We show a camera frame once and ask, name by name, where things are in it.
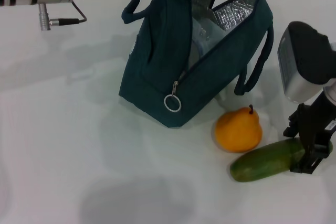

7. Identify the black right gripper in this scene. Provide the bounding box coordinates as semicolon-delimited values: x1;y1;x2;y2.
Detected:
282;95;336;175

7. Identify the green cucumber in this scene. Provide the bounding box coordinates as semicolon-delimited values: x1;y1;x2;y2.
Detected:
229;137;333;183

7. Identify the orange pear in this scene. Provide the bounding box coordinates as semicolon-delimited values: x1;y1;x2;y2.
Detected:
215;104;263;153

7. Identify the clear blue-rimmed plastic container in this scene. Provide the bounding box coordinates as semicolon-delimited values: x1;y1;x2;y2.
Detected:
191;22;224;58

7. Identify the dark teal insulated lunch bag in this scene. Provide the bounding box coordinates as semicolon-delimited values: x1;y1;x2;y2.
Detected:
118;0;275;128

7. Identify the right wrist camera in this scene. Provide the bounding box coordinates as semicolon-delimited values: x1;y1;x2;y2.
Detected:
277;21;336;103

